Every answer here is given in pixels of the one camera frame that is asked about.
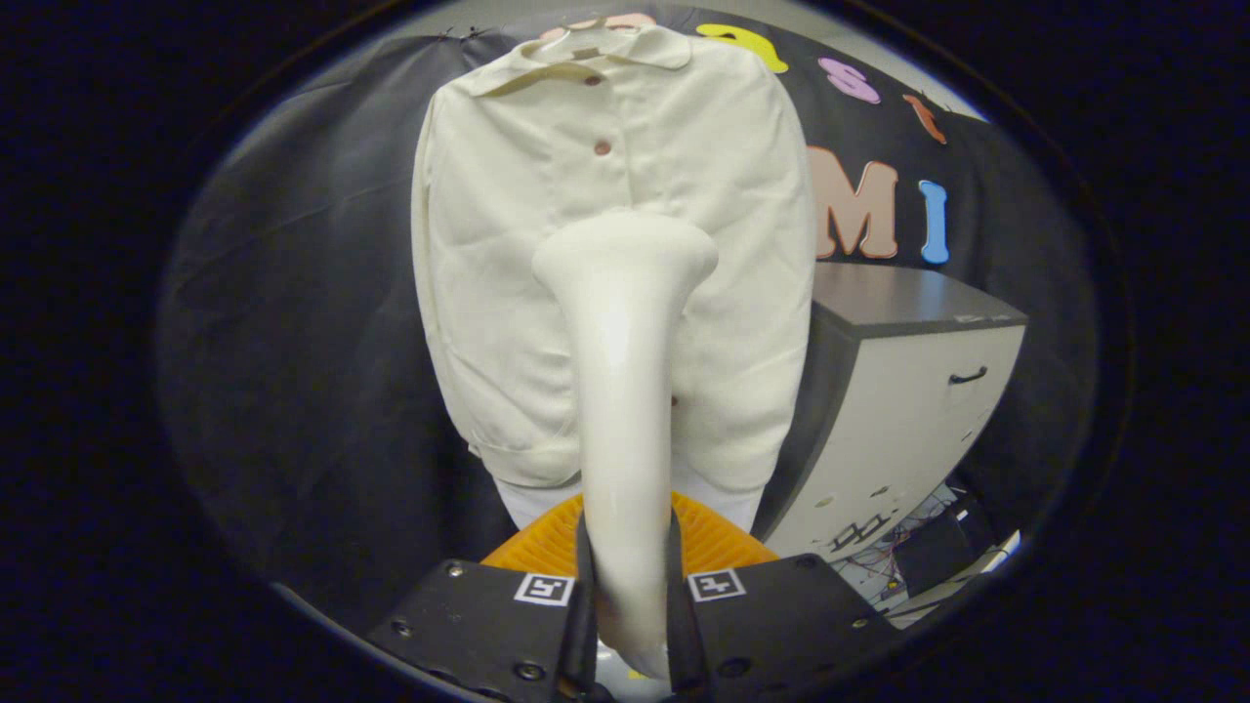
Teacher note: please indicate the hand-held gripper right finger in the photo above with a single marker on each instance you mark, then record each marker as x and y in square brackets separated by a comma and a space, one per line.
[781, 615]

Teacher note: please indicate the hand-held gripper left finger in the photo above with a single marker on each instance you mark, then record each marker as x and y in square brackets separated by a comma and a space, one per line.
[469, 625]

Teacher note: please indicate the white garment steamer head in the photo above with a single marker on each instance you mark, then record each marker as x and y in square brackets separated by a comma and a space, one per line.
[625, 391]

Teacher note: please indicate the cream button-up shirt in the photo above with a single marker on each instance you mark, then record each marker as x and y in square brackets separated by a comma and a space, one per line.
[488, 273]

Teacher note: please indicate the white ironing board pad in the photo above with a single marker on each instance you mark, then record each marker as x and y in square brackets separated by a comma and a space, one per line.
[527, 503]

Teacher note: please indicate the black box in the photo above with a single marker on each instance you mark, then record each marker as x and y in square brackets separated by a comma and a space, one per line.
[937, 547]

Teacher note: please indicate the beige cabinet with grey top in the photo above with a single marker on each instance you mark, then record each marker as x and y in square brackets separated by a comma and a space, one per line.
[908, 410]

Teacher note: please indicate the black backdrop cloth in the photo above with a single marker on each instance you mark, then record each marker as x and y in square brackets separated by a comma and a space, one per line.
[293, 342]

